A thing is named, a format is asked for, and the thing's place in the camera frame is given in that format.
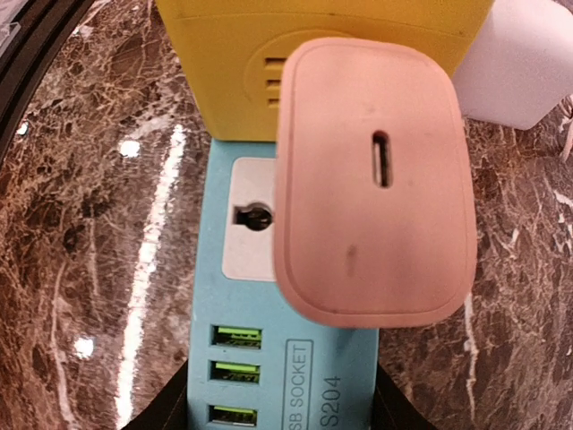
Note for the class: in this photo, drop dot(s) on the black front rail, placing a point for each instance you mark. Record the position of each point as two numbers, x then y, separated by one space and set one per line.
44 28

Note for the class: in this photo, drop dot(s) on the yellow cube plug adapter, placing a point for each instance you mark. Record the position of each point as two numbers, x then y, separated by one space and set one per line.
247 62

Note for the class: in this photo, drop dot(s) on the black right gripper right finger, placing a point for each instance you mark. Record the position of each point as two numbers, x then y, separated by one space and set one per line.
391 410

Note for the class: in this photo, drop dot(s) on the white USB charger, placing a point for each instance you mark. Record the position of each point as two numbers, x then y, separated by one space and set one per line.
520 65

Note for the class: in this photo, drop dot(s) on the teal power strip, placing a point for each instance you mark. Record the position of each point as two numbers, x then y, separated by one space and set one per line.
254 362

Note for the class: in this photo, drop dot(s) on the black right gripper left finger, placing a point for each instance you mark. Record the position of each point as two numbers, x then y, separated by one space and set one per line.
168 410

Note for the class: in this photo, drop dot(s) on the pink USB charger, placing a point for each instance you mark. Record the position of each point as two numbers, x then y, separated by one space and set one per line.
375 222

